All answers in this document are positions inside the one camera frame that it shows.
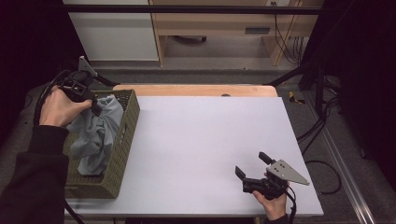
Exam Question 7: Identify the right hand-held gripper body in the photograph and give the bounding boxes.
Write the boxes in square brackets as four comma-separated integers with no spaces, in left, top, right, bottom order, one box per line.
[242,159,311,201]

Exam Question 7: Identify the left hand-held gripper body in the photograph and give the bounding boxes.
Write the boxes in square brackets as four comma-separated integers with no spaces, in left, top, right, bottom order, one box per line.
[59,55,99,105]

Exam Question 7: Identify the grey cloth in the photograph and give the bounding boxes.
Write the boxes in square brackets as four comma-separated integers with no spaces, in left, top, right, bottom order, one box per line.
[66,94,125,177]

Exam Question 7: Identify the olive green plastic basket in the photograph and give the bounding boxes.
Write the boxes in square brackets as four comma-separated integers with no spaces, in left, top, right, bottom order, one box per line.
[63,89,141,200]

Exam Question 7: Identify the person's right hand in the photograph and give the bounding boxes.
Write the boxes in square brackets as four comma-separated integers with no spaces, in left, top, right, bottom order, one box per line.
[251,186,289,221]

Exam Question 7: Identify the person's left hand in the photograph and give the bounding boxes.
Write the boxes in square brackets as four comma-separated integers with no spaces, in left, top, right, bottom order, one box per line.
[39,85,93,128]

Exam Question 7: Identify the black stand leg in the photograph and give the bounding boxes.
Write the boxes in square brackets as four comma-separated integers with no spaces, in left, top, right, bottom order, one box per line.
[92,72,121,88]

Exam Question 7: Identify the white cabinet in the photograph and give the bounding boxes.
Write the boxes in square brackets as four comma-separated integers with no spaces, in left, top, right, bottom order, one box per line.
[62,0,160,63]

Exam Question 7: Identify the yellow and black tool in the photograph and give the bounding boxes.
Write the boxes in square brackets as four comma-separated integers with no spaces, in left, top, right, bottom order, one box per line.
[288,90,306,105]

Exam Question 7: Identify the wooden table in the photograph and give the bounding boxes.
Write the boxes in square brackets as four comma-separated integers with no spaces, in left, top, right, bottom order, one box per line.
[112,83,279,98]

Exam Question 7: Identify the wooden desk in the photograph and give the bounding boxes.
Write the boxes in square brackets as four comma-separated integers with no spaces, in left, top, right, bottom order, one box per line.
[148,0,325,67]

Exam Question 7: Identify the right hand-held gripper cable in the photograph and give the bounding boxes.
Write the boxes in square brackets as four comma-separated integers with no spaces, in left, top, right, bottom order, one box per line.
[284,185,298,224]

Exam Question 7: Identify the black floor cables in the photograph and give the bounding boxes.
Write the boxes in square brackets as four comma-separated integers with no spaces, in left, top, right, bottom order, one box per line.
[296,94,341,157]

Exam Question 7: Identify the black looped floor cable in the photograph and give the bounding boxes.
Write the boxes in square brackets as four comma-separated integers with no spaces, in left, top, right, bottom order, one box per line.
[304,160,343,196]

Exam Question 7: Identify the metal floor rail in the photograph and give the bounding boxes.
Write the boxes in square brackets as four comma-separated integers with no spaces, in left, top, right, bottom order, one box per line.
[302,91,377,224]

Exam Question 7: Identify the black stand with post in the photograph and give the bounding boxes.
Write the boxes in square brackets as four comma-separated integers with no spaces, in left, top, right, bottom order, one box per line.
[263,57,332,117]

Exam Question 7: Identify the hanging black cables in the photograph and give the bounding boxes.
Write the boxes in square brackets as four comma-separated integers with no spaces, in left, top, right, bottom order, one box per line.
[270,1,305,65]

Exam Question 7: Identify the black hose under desk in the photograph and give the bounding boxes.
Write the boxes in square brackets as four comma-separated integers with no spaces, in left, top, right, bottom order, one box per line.
[171,35,208,44]

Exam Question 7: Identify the grey desk drawer handle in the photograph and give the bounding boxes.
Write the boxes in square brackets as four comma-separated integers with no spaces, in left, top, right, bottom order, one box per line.
[244,26,272,35]

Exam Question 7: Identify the black horizontal frame bar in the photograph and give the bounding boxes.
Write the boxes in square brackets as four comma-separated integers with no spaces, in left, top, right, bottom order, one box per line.
[64,4,323,16]

